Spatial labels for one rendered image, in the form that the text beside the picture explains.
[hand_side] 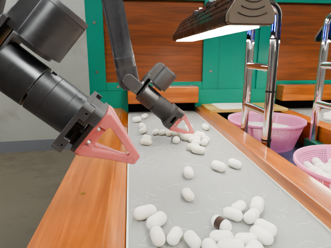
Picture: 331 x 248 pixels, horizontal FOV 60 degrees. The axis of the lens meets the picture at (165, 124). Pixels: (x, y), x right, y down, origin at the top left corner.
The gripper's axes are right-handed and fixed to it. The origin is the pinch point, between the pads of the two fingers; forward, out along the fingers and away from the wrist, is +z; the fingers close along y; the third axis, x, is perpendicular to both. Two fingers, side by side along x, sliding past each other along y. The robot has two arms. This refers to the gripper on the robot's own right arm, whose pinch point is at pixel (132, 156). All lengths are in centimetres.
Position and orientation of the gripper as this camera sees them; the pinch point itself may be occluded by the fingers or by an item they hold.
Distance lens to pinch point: 38.9
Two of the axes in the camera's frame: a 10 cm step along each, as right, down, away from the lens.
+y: -1.3, -2.4, 9.6
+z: 7.6, 6.0, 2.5
